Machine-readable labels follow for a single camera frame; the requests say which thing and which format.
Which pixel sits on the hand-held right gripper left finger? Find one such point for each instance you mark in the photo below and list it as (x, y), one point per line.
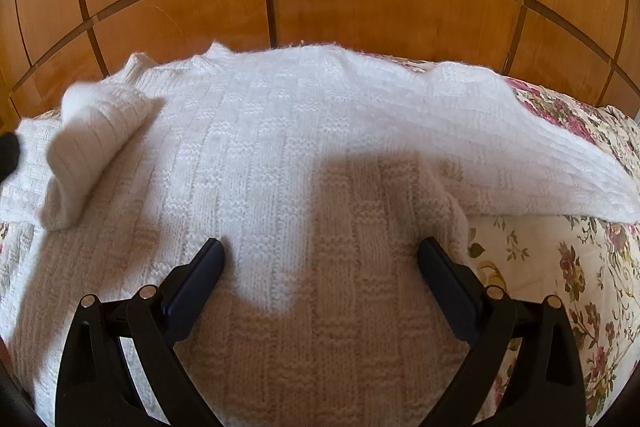
(197, 287)

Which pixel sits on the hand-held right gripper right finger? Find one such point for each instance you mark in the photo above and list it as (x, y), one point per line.
(445, 287)

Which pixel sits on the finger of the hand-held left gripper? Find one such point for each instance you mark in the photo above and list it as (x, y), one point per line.
(7, 154)

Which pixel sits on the white knit sweater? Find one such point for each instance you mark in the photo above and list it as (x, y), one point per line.
(280, 132)

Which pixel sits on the floral bedspread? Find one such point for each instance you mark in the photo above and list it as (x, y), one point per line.
(550, 267)

